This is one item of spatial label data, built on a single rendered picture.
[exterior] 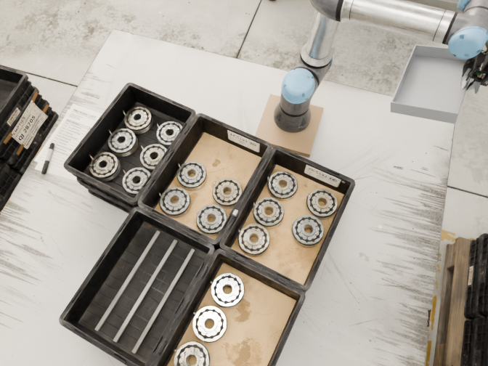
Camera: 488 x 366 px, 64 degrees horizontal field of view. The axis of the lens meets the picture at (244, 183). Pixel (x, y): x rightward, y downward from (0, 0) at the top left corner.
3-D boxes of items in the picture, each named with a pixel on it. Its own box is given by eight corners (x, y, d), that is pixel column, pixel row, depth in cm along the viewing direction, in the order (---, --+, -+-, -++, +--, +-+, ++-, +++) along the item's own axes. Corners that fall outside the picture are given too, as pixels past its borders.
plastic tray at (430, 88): (414, 55, 142) (415, 44, 138) (476, 62, 133) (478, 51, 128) (390, 112, 132) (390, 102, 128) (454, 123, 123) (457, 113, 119)
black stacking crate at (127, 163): (136, 100, 157) (128, 82, 146) (201, 129, 151) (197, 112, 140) (75, 181, 142) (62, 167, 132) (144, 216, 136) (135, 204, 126)
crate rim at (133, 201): (130, 84, 148) (128, 80, 146) (198, 115, 142) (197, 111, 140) (63, 169, 134) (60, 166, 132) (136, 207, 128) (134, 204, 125)
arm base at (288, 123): (277, 98, 166) (279, 83, 157) (313, 105, 164) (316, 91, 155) (270, 128, 160) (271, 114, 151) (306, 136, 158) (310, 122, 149)
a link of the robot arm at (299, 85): (274, 107, 152) (276, 85, 140) (289, 83, 157) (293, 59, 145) (301, 120, 150) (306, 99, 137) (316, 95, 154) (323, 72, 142)
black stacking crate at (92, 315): (144, 217, 136) (135, 205, 126) (218, 256, 130) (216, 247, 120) (73, 324, 122) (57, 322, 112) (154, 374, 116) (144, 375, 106)
